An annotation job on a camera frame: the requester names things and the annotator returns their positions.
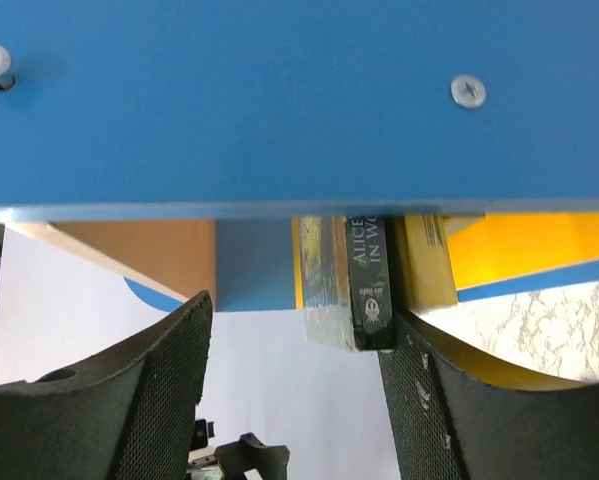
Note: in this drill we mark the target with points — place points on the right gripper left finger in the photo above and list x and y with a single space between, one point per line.
127 412

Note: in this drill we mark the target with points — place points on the yellow book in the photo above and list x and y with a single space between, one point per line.
424 262

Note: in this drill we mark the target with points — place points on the blue pink yellow bookshelf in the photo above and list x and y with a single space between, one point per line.
252 112

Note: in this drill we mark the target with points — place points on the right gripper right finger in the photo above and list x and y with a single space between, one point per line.
457 412

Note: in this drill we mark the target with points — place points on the green Alice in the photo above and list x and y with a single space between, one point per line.
342 282

